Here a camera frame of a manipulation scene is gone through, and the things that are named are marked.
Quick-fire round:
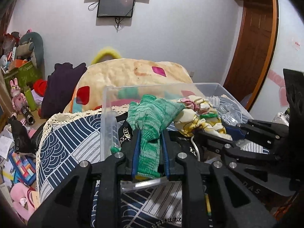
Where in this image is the grey glitter pouch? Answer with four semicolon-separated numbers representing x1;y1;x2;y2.
208;95;248;126

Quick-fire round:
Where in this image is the clear plastic storage box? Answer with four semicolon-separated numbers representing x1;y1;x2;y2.
101;83;251;167

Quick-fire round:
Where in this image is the black and cream tote bag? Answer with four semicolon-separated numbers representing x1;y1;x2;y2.
116;112;133;146

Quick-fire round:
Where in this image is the green knitted cloth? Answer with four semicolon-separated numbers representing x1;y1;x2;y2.
110;94;186;180

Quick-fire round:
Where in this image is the pink plush toy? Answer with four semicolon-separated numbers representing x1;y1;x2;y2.
10;182;35;221

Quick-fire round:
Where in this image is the colourful block puzzle box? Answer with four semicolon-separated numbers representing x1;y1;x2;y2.
8;150;36;186

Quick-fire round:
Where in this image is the blue wave pattern tablecloth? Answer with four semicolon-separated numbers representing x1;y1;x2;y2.
39;115;194;227

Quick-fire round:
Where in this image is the white sliding wardrobe door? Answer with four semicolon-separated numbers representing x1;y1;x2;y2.
250;0;303;121

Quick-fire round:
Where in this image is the wooden door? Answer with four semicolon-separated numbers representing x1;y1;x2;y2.
224;0;278;110

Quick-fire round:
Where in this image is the green bottle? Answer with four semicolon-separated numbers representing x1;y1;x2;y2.
24;86;37;111

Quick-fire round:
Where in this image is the large beige plush pillow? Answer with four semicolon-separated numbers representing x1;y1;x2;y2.
64;58;193;113

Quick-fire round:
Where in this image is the pink rabbit figurine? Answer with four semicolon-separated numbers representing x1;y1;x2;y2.
10;78;27;114

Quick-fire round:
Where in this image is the dark purple garment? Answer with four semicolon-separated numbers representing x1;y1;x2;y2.
41;62;87;119

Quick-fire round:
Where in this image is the red plush item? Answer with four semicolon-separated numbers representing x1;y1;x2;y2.
33;79;47;97

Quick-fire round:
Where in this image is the green cardboard box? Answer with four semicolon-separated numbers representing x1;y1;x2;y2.
4;61;42;93

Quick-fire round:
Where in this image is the grey green plush toy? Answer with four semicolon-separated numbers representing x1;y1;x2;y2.
15;32;44;68

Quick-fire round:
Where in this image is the black camcorder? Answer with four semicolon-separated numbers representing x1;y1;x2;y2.
21;105;35;125

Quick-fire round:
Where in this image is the small wall monitor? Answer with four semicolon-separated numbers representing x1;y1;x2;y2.
97;0;135;18

